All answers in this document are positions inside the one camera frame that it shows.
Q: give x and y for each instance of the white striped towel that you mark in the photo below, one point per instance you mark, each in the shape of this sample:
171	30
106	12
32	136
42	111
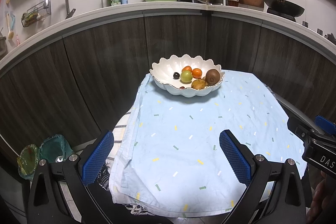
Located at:
120	132

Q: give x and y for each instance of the red sauce jar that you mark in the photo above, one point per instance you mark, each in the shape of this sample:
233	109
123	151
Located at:
233	1

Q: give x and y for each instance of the orange tangerine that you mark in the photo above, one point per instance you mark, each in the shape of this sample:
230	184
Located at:
187	68
197	73

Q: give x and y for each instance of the green apple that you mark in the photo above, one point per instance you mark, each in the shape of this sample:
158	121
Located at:
186	76

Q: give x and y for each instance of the teal plastic bag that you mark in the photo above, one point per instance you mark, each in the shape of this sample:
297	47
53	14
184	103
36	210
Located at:
53	146

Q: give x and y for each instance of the dish brush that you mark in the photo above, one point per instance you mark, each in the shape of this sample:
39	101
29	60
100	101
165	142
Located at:
10	35

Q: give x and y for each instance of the white scalloped bowl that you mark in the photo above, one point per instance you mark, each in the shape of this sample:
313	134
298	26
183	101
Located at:
162	74

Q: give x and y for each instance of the steel pot with lid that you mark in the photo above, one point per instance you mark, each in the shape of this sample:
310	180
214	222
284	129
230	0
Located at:
210	0

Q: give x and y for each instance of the person's right hand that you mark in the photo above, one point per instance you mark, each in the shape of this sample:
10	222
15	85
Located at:
319	192

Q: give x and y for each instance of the light blue patterned cloth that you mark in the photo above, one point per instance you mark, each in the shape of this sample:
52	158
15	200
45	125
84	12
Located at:
183	161

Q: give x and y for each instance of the black gas stove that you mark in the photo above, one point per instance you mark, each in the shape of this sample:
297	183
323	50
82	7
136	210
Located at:
281	17

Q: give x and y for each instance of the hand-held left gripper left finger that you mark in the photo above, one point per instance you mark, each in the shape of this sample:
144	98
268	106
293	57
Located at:
98	155

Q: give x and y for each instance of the black wok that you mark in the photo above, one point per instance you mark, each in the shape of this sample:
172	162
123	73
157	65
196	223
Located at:
284	8

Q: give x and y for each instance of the brown kiwi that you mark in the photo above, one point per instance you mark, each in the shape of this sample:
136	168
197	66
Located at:
212	76

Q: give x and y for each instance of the yellow brown mango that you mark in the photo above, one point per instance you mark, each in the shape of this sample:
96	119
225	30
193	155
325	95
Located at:
198	84

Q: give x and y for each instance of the dark purple plum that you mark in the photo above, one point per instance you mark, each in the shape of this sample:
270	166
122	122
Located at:
176	75

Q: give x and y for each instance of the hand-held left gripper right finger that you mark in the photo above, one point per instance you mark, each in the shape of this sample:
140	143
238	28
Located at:
235	155

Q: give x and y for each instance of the dark wood kitchen counter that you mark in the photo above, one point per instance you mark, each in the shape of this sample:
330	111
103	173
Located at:
92	69

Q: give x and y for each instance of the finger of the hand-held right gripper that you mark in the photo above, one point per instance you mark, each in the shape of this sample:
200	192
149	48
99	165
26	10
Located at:
326	124
299	128

